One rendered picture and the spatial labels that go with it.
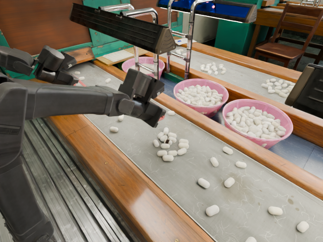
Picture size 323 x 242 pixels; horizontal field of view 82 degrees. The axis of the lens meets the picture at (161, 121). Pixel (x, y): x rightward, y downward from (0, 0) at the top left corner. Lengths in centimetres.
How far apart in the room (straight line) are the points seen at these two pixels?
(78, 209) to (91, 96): 39
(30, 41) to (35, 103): 91
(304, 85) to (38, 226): 58
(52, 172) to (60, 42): 77
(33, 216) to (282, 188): 64
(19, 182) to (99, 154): 29
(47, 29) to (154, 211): 106
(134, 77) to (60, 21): 83
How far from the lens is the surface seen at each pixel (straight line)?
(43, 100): 36
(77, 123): 81
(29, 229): 50
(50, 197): 74
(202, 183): 59
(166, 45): 60
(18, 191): 43
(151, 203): 54
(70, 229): 66
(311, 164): 91
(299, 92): 42
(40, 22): 125
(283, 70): 135
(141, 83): 52
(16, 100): 32
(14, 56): 82
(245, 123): 86
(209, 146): 71
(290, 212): 65
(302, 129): 98
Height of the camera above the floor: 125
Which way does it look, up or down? 40 degrees down
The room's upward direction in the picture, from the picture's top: straight up
